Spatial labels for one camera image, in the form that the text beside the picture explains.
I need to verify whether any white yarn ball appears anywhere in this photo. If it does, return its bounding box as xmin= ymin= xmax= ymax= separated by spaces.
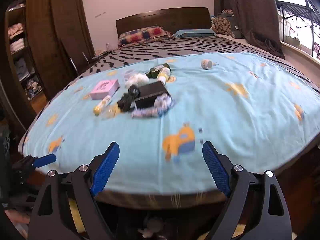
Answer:
xmin=125 ymin=73 xmax=150 ymax=88

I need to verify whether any yellow lotion bottle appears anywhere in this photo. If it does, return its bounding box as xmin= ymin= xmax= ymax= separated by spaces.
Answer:
xmin=157 ymin=67 xmax=171 ymax=85

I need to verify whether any dark green bottle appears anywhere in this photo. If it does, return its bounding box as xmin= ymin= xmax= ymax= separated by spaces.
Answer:
xmin=146 ymin=63 xmax=171 ymax=79

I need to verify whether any small yellow tube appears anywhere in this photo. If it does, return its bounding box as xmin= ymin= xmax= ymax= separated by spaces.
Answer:
xmin=93 ymin=95 xmax=112 ymax=116

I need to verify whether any light blue cartoon sheet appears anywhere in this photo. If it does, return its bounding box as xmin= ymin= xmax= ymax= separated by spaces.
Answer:
xmin=21 ymin=53 xmax=319 ymax=194

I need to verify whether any black round object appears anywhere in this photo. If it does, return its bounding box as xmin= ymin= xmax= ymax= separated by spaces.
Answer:
xmin=117 ymin=85 xmax=140 ymax=112

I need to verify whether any crumpled blue white wrapper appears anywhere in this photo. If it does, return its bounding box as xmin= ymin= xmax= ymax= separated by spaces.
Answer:
xmin=131 ymin=93 xmax=176 ymax=118

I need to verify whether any pink box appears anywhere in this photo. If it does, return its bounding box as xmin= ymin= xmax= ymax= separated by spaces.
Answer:
xmin=90 ymin=79 xmax=120 ymax=100

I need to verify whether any black box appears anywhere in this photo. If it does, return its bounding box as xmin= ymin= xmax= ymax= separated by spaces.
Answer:
xmin=135 ymin=81 xmax=170 ymax=109

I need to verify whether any white jar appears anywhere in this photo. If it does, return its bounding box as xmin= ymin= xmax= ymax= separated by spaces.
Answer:
xmin=201 ymin=59 xmax=213 ymax=70

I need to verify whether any grey black patterned blanket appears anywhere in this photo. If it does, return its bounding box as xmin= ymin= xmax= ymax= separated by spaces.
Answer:
xmin=74 ymin=36 xmax=319 ymax=92

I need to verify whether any dark wooden wardrobe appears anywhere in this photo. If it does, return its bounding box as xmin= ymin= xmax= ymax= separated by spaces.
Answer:
xmin=1 ymin=0 xmax=94 ymax=135

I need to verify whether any teal pillow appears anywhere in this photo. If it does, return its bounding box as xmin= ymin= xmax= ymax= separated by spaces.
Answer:
xmin=173 ymin=29 xmax=216 ymax=37

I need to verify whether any patterned brown cushion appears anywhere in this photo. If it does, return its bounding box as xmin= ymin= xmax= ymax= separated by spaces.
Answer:
xmin=211 ymin=9 xmax=242 ymax=38

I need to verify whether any plaid colourful pillow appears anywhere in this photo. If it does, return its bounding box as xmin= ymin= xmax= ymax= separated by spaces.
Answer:
xmin=118 ymin=26 xmax=172 ymax=48

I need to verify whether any dark wooden headboard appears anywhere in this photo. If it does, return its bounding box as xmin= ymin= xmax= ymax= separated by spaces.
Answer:
xmin=116 ymin=7 xmax=212 ymax=35

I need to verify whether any dark brown curtain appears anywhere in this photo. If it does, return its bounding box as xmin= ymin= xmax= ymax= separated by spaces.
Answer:
xmin=214 ymin=0 xmax=285 ymax=59

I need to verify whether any metal window rack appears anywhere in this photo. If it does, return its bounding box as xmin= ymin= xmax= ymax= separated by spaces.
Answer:
xmin=276 ymin=0 xmax=319 ymax=59

